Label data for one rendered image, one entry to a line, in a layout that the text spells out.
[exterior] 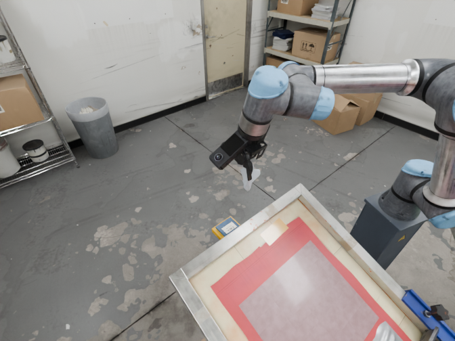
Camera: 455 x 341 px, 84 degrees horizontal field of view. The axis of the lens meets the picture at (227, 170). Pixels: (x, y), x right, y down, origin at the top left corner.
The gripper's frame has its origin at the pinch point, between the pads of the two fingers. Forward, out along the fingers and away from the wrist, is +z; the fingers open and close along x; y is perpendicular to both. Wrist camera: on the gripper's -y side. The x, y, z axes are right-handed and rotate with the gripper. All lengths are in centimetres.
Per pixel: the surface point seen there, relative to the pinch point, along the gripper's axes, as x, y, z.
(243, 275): -24.6, -10.5, 16.1
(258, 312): -35.0, -13.3, 16.4
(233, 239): -14.6, -7.5, 12.3
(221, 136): 146, 154, 200
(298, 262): -32.5, 7.7, 16.3
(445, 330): -74, 29, 13
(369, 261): -47, 27, 13
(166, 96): 257, 130, 202
